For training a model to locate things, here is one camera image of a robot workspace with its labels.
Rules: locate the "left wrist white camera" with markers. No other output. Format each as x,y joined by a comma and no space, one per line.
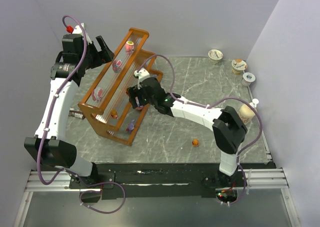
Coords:
79,30

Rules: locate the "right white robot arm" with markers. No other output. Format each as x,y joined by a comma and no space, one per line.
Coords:
228,129

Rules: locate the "pink pot toy green top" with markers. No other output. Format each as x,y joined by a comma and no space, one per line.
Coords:
129,47

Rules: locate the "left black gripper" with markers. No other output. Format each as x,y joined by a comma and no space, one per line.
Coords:
97,56

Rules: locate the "pink egg toy white frill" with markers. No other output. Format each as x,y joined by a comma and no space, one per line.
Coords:
97,94

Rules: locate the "pink egg toy blue spots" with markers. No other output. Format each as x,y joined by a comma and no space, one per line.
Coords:
117,65

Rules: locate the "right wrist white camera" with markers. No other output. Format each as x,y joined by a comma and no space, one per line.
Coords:
141,75

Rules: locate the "brown chocolate bar wrapper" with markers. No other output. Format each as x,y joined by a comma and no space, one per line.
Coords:
77,113

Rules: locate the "white yogurt cup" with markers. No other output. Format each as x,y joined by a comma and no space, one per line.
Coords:
215,56

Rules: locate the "beige soap pump bottle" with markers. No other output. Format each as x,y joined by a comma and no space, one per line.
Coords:
245,113

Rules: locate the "orange yogurt cup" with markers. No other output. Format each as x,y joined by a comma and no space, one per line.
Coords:
238,66

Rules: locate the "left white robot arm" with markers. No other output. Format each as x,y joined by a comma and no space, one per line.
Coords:
48,146

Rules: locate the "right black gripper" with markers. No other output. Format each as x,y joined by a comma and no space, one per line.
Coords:
135,97

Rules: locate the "orange wooden tiered shelf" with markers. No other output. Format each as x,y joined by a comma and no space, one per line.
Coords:
114,95

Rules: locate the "small purple bunny toy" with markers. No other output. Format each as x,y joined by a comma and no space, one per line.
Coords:
131,126

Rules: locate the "wrist white camera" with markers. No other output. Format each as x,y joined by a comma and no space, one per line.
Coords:
79,30
141,75

